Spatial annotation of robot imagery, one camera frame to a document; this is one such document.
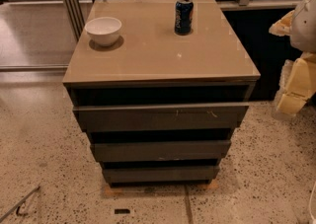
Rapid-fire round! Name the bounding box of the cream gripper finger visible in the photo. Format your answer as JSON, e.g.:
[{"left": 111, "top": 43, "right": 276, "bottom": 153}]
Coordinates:
[
  {"left": 276, "top": 93, "right": 306, "bottom": 114},
  {"left": 269, "top": 11, "right": 294, "bottom": 37}
]

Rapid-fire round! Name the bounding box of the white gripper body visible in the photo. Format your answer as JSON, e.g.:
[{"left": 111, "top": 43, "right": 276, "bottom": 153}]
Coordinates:
[{"left": 285, "top": 52, "right": 316, "bottom": 100}]

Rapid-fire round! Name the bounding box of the grey drawer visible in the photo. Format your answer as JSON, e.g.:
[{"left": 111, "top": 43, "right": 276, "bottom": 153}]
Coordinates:
[
  {"left": 103, "top": 166, "right": 219, "bottom": 184},
  {"left": 91, "top": 140, "right": 231, "bottom": 162},
  {"left": 73, "top": 103, "right": 249, "bottom": 132}
]

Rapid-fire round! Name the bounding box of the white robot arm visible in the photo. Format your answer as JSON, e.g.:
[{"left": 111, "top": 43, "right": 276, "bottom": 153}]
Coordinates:
[{"left": 269, "top": 0, "right": 316, "bottom": 117}]

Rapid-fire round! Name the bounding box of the grey three-drawer cabinet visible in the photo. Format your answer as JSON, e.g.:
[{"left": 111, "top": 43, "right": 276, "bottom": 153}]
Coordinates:
[{"left": 62, "top": 0, "right": 262, "bottom": 188}]

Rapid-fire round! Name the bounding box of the blue soda can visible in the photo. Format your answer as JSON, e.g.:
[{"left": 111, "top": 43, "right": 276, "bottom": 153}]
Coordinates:
[{"left": 174, "top": 0, "right": 194, "bottom": 35}]

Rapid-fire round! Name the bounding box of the white ceramic bowl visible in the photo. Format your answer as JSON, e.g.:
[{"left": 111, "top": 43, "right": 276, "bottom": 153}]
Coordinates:
[{"left": 85, "top": 17, "right": 122, "bottom": 46}]

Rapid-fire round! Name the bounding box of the grey metal rod on floor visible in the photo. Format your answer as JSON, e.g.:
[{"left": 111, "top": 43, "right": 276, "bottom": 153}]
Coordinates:
[{"left": 0, "top": 185, "right": 40, "bottom": 223}]

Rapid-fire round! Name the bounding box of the white cable on floor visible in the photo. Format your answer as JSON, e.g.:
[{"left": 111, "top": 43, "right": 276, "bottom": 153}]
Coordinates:
[{"left": 308, "top": 182, "right": 316, "bottom": 224}]

